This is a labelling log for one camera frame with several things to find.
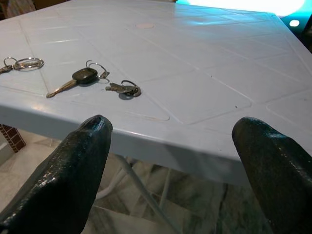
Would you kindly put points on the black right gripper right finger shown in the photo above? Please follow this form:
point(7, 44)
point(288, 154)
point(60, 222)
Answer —
point(275, 175)

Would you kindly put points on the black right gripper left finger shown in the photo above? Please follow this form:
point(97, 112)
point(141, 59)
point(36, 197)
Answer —
point(63, 175)

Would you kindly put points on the black head car key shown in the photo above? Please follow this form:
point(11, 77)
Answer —
point(84, 75)

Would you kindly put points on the red tile arch trim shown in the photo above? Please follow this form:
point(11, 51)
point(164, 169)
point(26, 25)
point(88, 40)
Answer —
point(12, 137)

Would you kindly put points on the small silver key bunch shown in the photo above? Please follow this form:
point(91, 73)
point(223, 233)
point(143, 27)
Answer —
point(117, 88)

